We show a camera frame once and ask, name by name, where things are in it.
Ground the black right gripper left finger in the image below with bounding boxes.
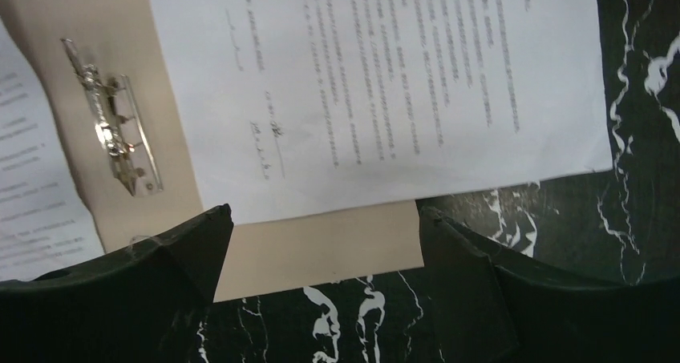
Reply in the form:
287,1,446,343
1,204,234,362

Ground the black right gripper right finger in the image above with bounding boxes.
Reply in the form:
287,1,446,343
419,207,679,362

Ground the printed white paper sheet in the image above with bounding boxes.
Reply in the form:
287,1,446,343
1,26,104,281

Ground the silver folder clip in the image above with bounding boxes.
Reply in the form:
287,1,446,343
61,38,164,197

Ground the beige paper folder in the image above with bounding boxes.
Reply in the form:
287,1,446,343
1,0,423,301

